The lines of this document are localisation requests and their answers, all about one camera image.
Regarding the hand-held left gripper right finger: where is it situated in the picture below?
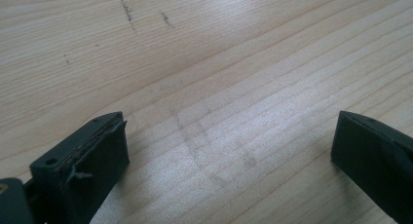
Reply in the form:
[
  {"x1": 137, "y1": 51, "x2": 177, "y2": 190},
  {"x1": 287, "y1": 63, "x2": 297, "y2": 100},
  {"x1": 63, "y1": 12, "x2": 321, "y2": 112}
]
[{"x1": 330, "y1": 110, "x2": 413, "y2": 224}]

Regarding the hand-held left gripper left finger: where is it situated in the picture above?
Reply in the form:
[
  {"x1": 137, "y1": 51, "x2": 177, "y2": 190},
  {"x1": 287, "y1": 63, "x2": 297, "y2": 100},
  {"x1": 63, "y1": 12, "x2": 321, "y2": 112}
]
[{"x1": 29, "y1": 111, "x2": 131, "y2": 224}]

